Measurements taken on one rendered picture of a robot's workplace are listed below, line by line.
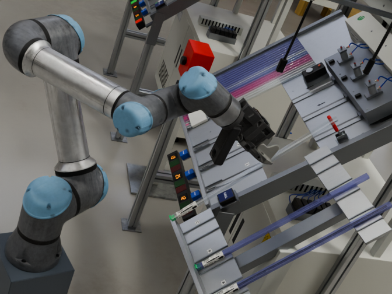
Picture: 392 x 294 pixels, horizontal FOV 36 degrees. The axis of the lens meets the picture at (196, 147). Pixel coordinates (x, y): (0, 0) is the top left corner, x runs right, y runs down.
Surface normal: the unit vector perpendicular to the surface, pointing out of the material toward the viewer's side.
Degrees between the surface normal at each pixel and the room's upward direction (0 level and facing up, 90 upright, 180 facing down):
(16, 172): 0
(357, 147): 90
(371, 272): 90
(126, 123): 90
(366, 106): 44
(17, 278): 0
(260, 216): 90
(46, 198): 7
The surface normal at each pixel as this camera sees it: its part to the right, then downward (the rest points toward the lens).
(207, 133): -0.41, -0.69
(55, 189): 0.25, -0.75
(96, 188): 0.85, 0.04
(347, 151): 0.18, 0.58
